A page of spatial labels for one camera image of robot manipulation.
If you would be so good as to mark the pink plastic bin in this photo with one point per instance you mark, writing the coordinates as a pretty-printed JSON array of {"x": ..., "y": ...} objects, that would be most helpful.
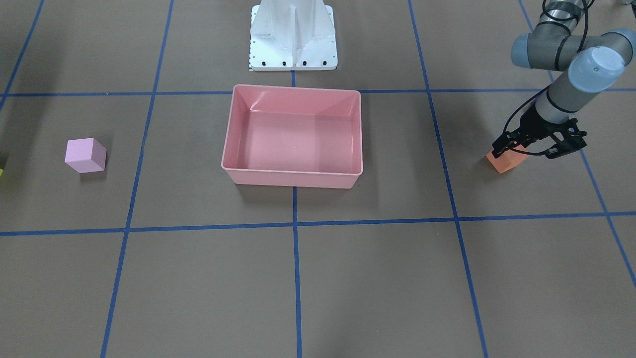
[{"x": 283, "y": 136}]

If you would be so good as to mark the orange block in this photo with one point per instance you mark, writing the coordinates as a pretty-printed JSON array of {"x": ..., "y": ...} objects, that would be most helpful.
[{"x": 507, "y": 161}]

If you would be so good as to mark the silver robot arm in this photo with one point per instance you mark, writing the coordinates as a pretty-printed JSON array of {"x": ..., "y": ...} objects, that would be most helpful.
[{"x": 587, "y": 65}]

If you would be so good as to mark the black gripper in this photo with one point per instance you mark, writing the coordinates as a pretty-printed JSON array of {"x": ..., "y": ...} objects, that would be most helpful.
[{"x": 533, "y": 121}]

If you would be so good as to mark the white camera pillar base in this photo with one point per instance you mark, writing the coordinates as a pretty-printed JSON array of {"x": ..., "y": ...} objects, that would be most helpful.
[{"x": 292, "y": 35}]

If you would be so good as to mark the pink block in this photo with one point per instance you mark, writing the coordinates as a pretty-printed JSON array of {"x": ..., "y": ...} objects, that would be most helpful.
[{"x": 85, "y": 155}]

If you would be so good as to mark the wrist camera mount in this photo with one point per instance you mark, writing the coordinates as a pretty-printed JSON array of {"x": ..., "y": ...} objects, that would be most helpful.
[{"x": 567, "y": 136}]

